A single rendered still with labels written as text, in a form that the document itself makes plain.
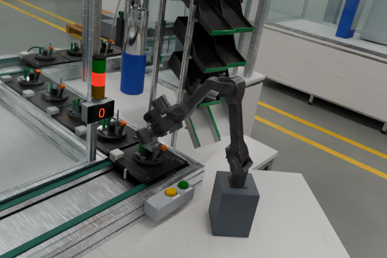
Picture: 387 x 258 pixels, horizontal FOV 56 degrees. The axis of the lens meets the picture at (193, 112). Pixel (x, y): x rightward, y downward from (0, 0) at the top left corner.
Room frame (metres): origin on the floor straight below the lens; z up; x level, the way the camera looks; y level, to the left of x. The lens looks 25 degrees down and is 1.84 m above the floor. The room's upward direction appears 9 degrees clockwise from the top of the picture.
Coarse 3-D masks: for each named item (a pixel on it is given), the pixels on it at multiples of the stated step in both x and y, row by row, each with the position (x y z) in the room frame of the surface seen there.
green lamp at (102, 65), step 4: (92, 60) 1.23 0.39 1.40; (96, 60) 1.22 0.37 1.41; (100, 60) 1.23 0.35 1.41; (104, 60) 1.24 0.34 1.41; (92, 64) 1.23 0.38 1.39; (96, 64) 1.22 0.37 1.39; (100, 64) 1.23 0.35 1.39; (104, 64) 1.24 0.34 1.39; (92, 68) 1.23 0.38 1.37; (96, 68) 1.22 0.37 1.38; (100, 68) 1.23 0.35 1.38; (104, 68) 1.24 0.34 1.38; (96, 72) 1.22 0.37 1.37; (100, 72) 1.23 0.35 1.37; (104, 72) 1.24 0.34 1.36
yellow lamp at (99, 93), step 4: (92, 88) 1.23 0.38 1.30; (96, 88) 1.22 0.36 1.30; (100, 88) 1.23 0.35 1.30; (104, 88) 1.25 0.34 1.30; (92, 92) 1.23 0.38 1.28; (96, 92) 1.22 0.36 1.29; (100, 92) 1.23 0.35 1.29; (104, 92) 1.25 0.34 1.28; (92, 96) 1.23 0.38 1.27; (96, 96) 1.22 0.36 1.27; (100, 96) 1.23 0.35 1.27; (104, 96) 1.25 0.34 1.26
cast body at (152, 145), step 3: (153, 138) 1.31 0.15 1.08; (156, 138) 1.33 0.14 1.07; (153, 141) 1.32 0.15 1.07; (156, 141) 1.33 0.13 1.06; (147, 144) 1.31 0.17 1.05; (150, 144) 1.30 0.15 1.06; (153, 144) 1.31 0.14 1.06; (156, 144) 1.32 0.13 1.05; (159, 144) 1.33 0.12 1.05; (147, 147) 1.31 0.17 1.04; (150, 147) 1.30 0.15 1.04; (153, 147) 1.30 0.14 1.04; (156, 147) 1.32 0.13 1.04; (150, 150) 1.30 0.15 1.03; (153, 150) 1.30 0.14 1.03
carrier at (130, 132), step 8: (104, 120) 1.49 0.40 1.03; (112, 120) 1.48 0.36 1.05; (104, 128) 1.49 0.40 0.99; (112, 128) 1.47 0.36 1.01; (128, 128) 1.56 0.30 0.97; (104, 136) 1.42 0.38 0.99; (112, 136) 1.43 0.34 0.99; (120, 136) 1.44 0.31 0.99; (128, 136) 1.48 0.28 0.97; (104, 144) 1.39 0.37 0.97; (112, 144) 1.40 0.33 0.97; (120, 144) 1.41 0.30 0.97; (128, 144) 1.42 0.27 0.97; (136, 144) 1.45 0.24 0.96; (104, 152) 1.32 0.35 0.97
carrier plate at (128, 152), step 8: (128, 152) 1.35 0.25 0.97; (168, 152) 1.41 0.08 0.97; (120, 160) 1.28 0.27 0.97; (128, 160) 1.29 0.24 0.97; (168, 160) 1.34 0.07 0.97; (176, 160) 1.35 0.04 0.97; (184, 160) 1.36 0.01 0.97; (128, 168) 1.23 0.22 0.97; (136, 168) 1.24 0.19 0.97; (144, 168) 1.25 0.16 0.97; (152, 168) 1.26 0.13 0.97; (160, 168) 1.27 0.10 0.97; (168, 168) 1.28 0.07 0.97; (176, 168) 1.30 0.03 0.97; (136, 176) 1.20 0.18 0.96; (144, 176) 1.20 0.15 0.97; (152, 176) 1.21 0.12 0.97; (160, 176) 1.22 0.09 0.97
